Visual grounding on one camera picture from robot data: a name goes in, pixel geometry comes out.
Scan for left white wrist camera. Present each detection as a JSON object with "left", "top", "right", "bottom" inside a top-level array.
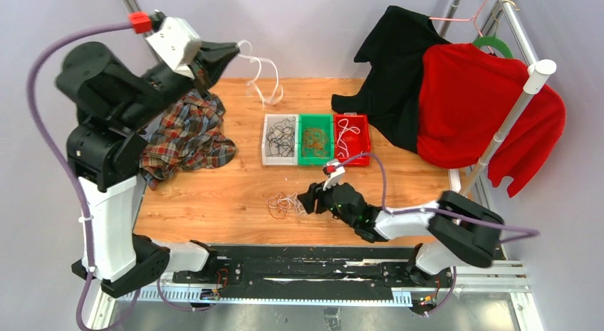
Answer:
[{"left": 145, "top": 17, "right": 202, "bottom": 79}]

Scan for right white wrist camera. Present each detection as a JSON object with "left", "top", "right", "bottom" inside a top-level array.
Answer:
[{"left": 323, "top": 159, "right": 345, "bottom": 191}]

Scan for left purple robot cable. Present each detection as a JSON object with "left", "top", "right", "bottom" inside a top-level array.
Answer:
[{"left": 26, "top": 21, "right": 218, "bottom": 331}]

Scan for red sweater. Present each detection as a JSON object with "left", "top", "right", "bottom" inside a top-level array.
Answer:
[{"left": 417, "top": 43, "right": 566, "bottom": 197}]

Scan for green plastic bin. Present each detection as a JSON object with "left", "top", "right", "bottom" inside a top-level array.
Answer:
[{"left": 298, "top": 114, "right": 335, "bottom": 166}]

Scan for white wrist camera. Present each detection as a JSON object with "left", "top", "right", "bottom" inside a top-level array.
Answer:
[
  {"left": 323, "top": 159, "right": 345, "bottom": 191},
  {"left": 145, "top": 17, "right": 202, "bottom": 79}
]

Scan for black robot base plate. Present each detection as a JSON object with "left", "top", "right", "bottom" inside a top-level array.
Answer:
[{"left": 171, "top": 245, "right": 452, "bottom": 301}]

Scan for red plastic bin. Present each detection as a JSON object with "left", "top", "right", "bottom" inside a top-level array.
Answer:
[{"left": 333, "top": 114, "right": 372, "bottom": 162}]

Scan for plaid flannel shirt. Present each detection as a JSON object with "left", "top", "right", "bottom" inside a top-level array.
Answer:
[{"left": 140, "top": 90, "right": 238, "bottom": 190}]

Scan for pink wire hanger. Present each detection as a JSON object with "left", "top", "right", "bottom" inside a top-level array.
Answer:
[{"left": 428, "top": 0, "right": 512, "bottom": 38}]

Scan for white clothes rack pole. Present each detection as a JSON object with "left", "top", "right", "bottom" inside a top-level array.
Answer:
[{"left": 459, "top": 59, "right": 557, "bottom": 196}]

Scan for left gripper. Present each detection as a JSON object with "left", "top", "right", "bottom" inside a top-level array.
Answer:
[{"left": 122, "top": 39, "right": 243, "bottom": 128}]

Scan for aluminium frame rail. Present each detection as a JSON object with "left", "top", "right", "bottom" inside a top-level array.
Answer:
[{"left": 122, "top": 0, "right": 160, "bottom": 62}]

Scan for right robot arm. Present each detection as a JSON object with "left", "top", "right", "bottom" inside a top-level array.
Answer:
[{"left": 297, "top": 183, "right": 504, "bottom": 286}]

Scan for white plastic bin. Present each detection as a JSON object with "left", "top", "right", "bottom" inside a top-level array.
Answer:
[{"left": 261, "top": 114, "right": 299, "bottom": 166}]

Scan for green hanger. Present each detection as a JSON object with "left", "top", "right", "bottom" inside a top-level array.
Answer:
[{"left": 472, "top": 36, "right": 514, "bottom": 59}]

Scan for black t-shirt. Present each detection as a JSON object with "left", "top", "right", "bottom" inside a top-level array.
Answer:
[{"left": 331, "top": 6, "right": 448, "bottom": 153}]

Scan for orange thin cable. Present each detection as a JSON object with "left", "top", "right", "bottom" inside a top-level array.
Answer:
[
  {"left": 301, "top": 126, "right": 331, "bottom": 159},
  {"left": 266, "top": 191, "right": 296, "bottom": 221}
]

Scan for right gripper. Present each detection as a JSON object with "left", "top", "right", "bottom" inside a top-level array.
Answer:
[{"left": 298, "top": 176, "right": 357, "bottom": 228}]

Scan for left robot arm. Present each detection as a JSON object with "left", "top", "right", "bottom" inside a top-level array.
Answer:
[{"left": 56, "top": 41, "right": 219, "bottom": 298}]

